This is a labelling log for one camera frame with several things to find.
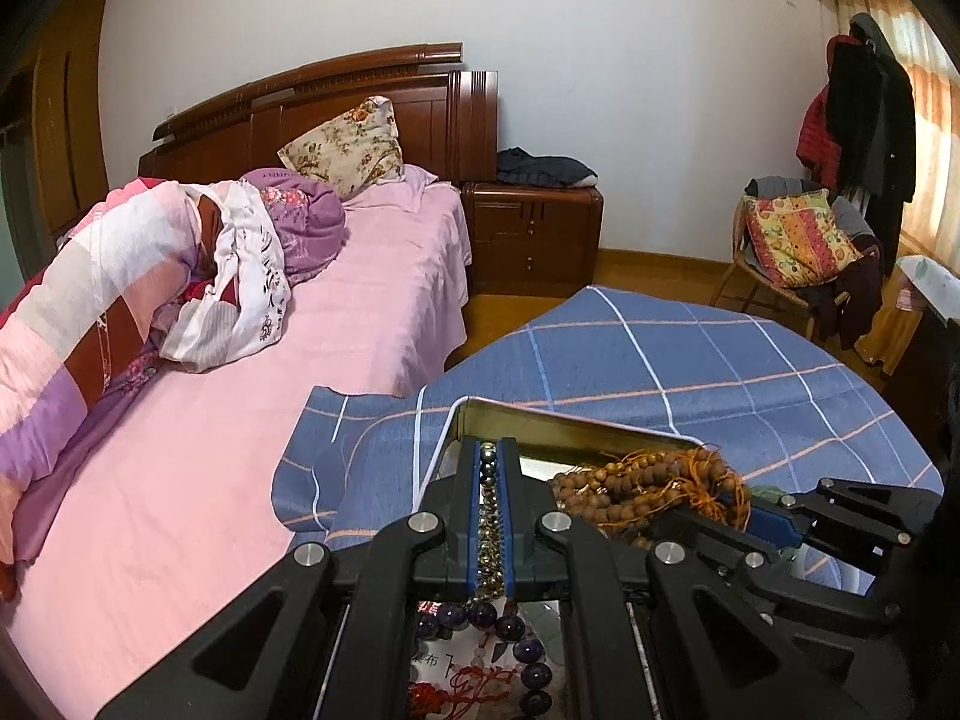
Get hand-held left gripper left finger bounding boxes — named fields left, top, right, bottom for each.
left=94, top=436, right=482, bottom=720

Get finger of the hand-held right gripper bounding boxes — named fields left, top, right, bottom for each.
left=666, top=508, right=910, bottom=629
left=748, top=476, right=944, bottom=580

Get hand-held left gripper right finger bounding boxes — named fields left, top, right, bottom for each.
left=499, top=436, right=880, bottom=720

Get silver bead chain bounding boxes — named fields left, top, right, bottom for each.
left=475, top=442, right=506, bottom=602

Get purple amethyst bead bracelet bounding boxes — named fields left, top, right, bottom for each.
left=416, top=600, right=560, bottom=718

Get pink tin box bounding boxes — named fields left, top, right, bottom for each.
left=409, top=396, right=863, bottom=720

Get brown wooden bead necklace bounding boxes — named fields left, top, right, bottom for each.
left=551, top=446, right=754, bottom=550

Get red tassel knot charm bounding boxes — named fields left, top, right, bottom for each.
left=409, top=679, right=482, bottom=720

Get blue plaid tablecloth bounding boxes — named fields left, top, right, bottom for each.
left=271, top=285, right=944, bottom=595

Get dark wooden desk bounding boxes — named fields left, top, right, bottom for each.
left=892, top=255, right=960, bottom=467

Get dark maroon garment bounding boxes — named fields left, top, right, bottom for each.
left=806, top=236, right=885, bottom=350

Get wooden armchair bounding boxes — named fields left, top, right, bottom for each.
left=711, top=176, right=884, bottom=340

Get bed with pink sheet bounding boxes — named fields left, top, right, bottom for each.
left=0, top=180, right=473, bottom=720

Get colourful patchwork cushion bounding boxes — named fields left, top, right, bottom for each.
left=741, top=191, right=863, bottom=288

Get wooden nightstand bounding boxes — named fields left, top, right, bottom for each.
left=460, top=180, right=605, bottom=300

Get grey garment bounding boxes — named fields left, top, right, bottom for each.
left=745, top=176, right=875, bottom=242

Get white floral cloth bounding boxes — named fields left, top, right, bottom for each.
left=157, top=181, right=293, bottom=374

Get purple blanket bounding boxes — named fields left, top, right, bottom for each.
left=240, top=167, right=348, bottom=290

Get dark folded clothes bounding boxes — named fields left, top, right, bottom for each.
left=495, top=148, right=599, bottom=189

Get red padded jacket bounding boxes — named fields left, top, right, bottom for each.
left=796, top=37, right=845, bottom=190

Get yellow patterned curtain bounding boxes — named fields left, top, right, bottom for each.
left=821, top=0, right=960, bottom=280

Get floral pillow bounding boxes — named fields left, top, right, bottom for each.
left=277, top=96, right=407, bottom=200

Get black hanging coat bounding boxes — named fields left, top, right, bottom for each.
left=825, top=13, right=918, bottom=257

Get pink patchwork quilt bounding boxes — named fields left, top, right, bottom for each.
left=0, top=178, right=227, bottom=565

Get wooden headboard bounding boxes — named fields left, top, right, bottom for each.
left=137, top=43, right=500, bottom=200

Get wooden wardrobe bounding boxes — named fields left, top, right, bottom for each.
left=0, top=0, right=110, bottom=302

